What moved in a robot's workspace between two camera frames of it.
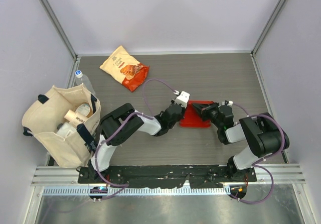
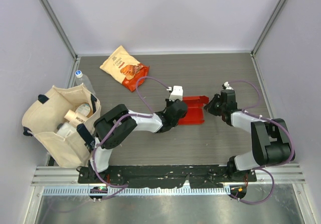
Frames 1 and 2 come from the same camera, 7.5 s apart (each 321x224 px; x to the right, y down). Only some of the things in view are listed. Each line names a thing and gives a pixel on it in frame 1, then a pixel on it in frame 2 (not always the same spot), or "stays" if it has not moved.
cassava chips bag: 130,73 stays
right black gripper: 203,109 -> 209,107
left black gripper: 183,110 stays
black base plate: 167,176 stays
